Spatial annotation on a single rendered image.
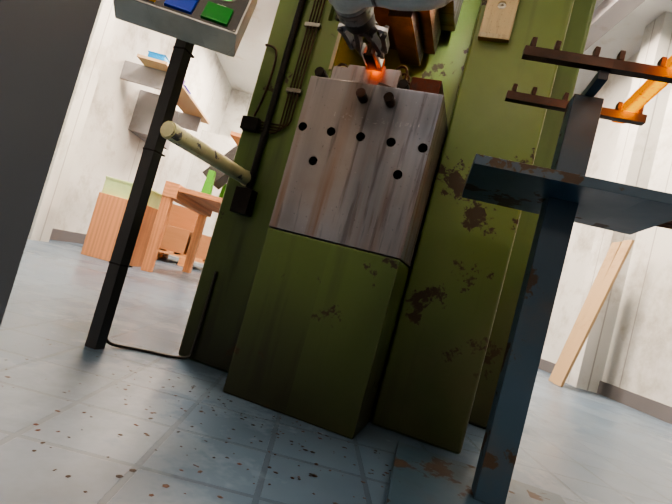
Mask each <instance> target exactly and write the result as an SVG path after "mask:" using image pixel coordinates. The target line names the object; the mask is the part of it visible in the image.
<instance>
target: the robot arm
mask: <svg viewBox="0 0 672 504"><path fill-rule="evenodd" d="M328 1H329V3H330V4H331V5H332V6H333V7H334V10H335V11H336V13H337V16H338V18H339V20H340V21H339V25H338V28H337V31H338V32H339V33H340V34H342V36H343V38H344V40H345V42H346V43H347V45H348V47H349V49H350V50H354V49H356V51H357V52H358V53H359V55H360V56H362V58H363V60H364V63H365V65H366V66H367V64H366V61H365V59H364V56H363V54H364V53H366V51H367V45H366V43H363V41H364V40H363V39H362V37H365V38H366V39H367V41H368V42H370V43H371V44H372V46H373V48H374V49H375V51H376V52H375V57H376V59H377V62H378V65H379V68H381V67H382V65H383V61H384V57H385V54H388V50H389V46H390V42H389V36H388V30H389V26H388V25H385V26H384V27H381V26H379V24H378V23H377V22H376V20H375V14H374V7H381V8H387V9H390V10H397V11H428V10H434V9H438V8H442V7H444V6H446V5H447V4H448V3H450V2H451V1H452V0H328ZM377 31H378V32H379V34H380V35H379V36H380V37H381V40H380V38H379V36H378V35H377V33H376V32H377ZM353 35H354V36H353ZM362 44H363V45H362Z"/></svg>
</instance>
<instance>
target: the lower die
mask: <svg viewBox="0 0 672 504"><path fill-rule="evenodd" d="M331 78H332V79H338V80H345V81H352V82H359V83H366V84H373V85H377V84H378V83H379V82H380V83H383V84H386V85H388V86H391V87H394V88H399V87H398V83H399V81H400V80H403V77H402V73H401V71H400V70H392V69H386V67H385V66H384V67H383V70H382V72H381V71H373V70H367V69H366V67H365V66H358V65H350V64H349V67H340V66H334V68H333V71H332V75H331Z"/></svg>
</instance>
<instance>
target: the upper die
mask: <svg viewBox="0 0 672 504"><path fill-rule="evenodd" d="M389 10H390V9H387V8H381V7H374V14H375V20H376V22H377V23H378V24H379V26H381V27H384V26H385V25H388V26H389V30H388V36H389V42H390V46H389V49H393V50H397V47H396V44H395V40H394V36H393V32H392V28H391V25H390V21H389V17H388V14H389ZM418 15H419V21H420V27H421V34H422V40H423V46H424V53H426V54H434V55H435V53H436V49H437V45H438V42H439V38H440V34H441V22H440V10H439V8H438V9H434V10H428V11H418Z"/></svg>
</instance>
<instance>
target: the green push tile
mask: <svg viewBox="0 0 672 504"><path fill-rule="evenodd" d="M233 13H234V10H233V9H230V8H228V7H225V6H222V5H219V4H216V3H213V2H210V1H208V2H207V4H206V6H205V8H204V10H203V12H202V14H201V15H200V18H203V19H205V20H208V21H211V22H214V23H217V24H220V25H223V26H226V27H227V26H228V24H229V22H230V20H231V17H232V15H233Z"/></svg>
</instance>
